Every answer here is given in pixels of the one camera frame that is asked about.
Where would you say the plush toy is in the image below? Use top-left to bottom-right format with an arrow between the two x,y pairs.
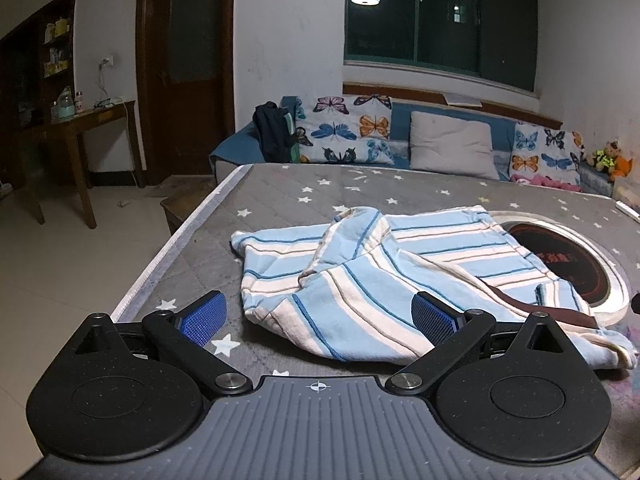
592,141 -> 634,181

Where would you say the round black white-rimmed disc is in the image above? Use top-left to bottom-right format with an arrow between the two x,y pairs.
492,210 -> 631,328

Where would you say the blue white striped garment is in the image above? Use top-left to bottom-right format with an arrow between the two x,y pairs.
230,205 -> 636,371

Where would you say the pink cloth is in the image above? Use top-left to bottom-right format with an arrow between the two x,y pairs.
510,174 -> 583,192

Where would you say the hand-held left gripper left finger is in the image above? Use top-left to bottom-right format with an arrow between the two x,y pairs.
75,290 -> 253,396

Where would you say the green-framed window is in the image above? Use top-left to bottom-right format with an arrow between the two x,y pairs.
344,0 -> 542,94

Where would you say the blue sofa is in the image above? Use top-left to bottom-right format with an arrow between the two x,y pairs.
209,95 -> 617,197

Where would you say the brown wooden door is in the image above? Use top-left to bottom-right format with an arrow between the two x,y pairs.
136,0 -> 237,187

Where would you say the grey star-print mattress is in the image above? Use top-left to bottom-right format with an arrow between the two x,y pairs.
110,162 -> 640,476

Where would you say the wooden shelf cabinet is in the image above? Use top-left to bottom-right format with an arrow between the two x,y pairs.
0,0 -> 79,126

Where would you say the wooden stool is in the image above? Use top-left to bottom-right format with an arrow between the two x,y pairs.
160,175 -> 222,237

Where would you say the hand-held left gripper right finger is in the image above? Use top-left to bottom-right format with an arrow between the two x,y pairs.
385,291 -> 568,396

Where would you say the plain grey pillow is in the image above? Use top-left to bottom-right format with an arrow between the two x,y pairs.
409,111 -> 501,181

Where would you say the large butterfly-print pillow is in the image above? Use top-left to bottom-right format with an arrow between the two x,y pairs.
292,94 -> 397,166

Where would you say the small butterfly-print pillow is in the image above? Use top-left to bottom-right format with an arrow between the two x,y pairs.
509,122 -> 584,186

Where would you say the wooden table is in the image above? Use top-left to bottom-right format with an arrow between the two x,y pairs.
17,100 -> 147,231

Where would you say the white cable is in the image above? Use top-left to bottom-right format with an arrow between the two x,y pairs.
97,65 -> 147,189

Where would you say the dark backpack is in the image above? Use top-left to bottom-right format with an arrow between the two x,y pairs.
252,101 -> 297,163

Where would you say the white paper sheet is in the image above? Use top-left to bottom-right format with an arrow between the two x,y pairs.
442,92 -> 484,108

